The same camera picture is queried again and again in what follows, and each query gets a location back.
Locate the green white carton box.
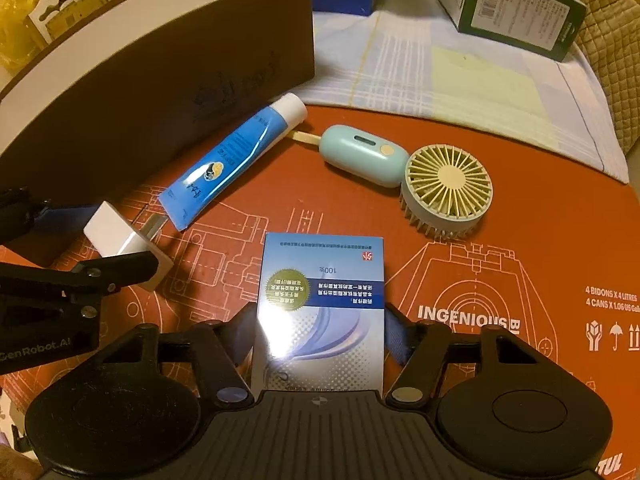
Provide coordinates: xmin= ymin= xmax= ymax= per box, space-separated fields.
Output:
xmin=438 ymin=0 xmax=586 ymax=62

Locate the orange printed cardboard mat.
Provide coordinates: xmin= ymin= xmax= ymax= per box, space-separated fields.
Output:
xmin=0 ymin=104 xmax=640 ymax=480

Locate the yellow plastic bag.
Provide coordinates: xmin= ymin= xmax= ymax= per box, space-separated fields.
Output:
xmin=1 ymin=0 xmax=40 ymax=76

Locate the blue white medicine box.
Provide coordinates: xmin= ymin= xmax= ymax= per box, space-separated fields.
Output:
xmin=250 ymin=232 xmax=385 ymax=394

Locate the brown cardboard storage box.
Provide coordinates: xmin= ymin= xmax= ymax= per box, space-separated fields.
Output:
xmin=1 ymin=0 xmax=314 ymax=206

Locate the white carved chair back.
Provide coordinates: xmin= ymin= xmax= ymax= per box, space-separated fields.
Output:
xmin=24 ymin=0 xmax=79 ymax=50

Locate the checkered bed sheet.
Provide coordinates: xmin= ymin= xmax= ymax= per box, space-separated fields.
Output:
xmin=296 ymin=0 xmax=629 ymax=183

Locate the white power adapter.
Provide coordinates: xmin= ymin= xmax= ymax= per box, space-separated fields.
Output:
xmin=84 ymin=202 xmax=174 ymax=292

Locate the beige quilted cushion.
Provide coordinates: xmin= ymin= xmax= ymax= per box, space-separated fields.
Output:
xmin=576 ymin=0 xmax=640 ymax=154

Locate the blue white cream tube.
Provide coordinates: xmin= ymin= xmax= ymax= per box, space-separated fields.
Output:
xmin=160 ymin=93 xmax=307 ymax=232

